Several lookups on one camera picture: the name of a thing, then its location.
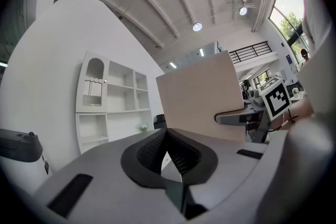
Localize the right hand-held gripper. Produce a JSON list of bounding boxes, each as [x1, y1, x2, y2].
[[214, 78, 292, 144]]

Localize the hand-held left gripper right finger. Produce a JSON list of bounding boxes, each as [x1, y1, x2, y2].
[[166, 127, 271, 220]]

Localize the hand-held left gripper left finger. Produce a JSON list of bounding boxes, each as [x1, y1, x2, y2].
[[33, 127, 184, 224]]

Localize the person's right forearm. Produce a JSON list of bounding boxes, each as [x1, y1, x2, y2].
[[269, 98, 314, 132]]

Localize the black wristband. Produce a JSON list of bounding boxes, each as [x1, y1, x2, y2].
[[287, 109, 299, 124]]

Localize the black metal railing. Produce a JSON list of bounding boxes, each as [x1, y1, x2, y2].
[[229, 41, 271, 65]]

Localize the black chair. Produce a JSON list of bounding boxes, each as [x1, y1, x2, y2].
[[153, 113, 168, 130]]

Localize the white bookcase cabinet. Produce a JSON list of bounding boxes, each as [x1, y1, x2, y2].
[[75, 50, 154, 155]]

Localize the white device with grey top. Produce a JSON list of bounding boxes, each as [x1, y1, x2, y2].
[[0, 128, 54, 194]]

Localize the large arched window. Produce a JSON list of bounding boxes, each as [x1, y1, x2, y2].
[[268, 0, 311, 62]]

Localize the person's white shirt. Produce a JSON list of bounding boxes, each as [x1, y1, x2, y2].
[[296, 0, 336, 119]]

